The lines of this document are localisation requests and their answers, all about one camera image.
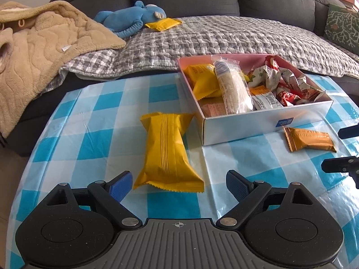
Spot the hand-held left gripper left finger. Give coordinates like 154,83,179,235
42,171,141,229

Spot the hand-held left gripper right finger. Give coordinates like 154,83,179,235
217,170,316,229

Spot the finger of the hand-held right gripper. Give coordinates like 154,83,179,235
338,123,359,139
321,155,359,174

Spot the gold snack bar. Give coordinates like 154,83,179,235
283,127,337,153

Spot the long yellow snack packet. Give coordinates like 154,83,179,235
133,112,205,193

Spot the pink cardboard box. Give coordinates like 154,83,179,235
177,53,334,146

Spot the pile of red candies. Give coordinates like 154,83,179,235
264,55,327,107

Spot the orange and white snack packet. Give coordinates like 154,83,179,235
249,86,284,110

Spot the white nut packet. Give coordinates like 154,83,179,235
264,69,282,90

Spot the cereal bar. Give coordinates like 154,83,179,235
212,56,254,115

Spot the white packet with green nuts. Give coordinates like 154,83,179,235
247,66,267,89

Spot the square yellow snack packet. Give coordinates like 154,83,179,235
185,63,223,101

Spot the blue checkered tablecloth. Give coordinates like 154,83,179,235
8,71,359,267

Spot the beige sofa cover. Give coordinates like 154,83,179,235
317,35,359,59

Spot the green patterned cushion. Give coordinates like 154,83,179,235
322,3,359,48

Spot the grey checkered quilt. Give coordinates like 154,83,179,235
42,15,359,94

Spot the beige fleece jacket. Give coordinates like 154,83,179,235
0,0,127,139

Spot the blue plush toy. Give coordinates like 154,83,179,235
94,1,166,38

